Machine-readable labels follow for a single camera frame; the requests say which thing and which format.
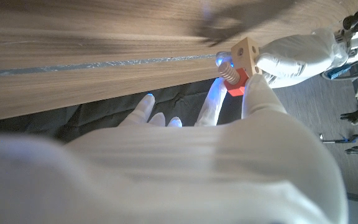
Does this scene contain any wooden block with holes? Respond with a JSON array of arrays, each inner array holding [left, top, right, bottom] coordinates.
[[230, 37, 263, 77]]

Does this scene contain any wooden screw with red head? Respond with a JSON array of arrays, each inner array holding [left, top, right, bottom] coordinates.
[[218, 61, 250, 97]]

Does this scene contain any metal tool with blue grip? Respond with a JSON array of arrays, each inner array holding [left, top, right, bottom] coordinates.
[[318, 133, 358, 144]]

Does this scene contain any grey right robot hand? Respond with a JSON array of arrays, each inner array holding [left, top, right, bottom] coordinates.
[[0, 73, 349, 224]]

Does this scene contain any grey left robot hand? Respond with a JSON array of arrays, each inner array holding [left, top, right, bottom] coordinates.
[[215, 27, 349, 90]]

